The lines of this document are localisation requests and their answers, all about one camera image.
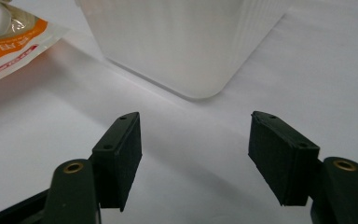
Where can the orange and white packet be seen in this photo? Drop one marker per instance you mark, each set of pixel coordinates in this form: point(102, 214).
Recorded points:
point(9, 40)

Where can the white plastic container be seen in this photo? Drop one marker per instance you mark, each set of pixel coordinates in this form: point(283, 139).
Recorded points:
point(180, 46)

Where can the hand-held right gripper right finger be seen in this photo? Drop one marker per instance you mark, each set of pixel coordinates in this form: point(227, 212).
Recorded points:
point(287, 168)

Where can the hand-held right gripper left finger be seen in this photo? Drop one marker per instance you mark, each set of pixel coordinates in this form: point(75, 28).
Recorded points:
point(115, 168)

